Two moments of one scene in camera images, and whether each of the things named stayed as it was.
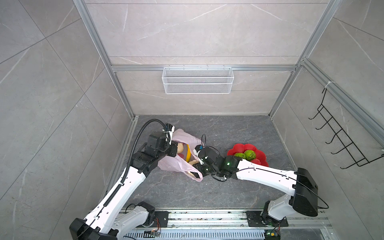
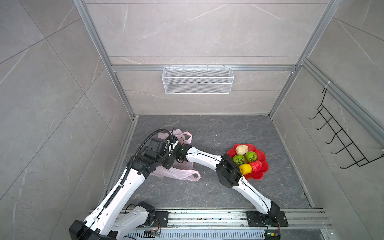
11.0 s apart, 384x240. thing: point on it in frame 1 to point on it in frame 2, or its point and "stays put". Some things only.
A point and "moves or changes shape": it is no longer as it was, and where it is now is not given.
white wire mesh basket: [197, 80] stays put
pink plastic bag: [186, 159] moves or changes shape
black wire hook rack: [354, 153] stays put
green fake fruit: [249, 155] stays put
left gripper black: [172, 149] to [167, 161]
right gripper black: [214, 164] to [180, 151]
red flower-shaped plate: [240, 148] stays put
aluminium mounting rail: [232, 219] stays put
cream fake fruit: [180, 147] moves or changes shape
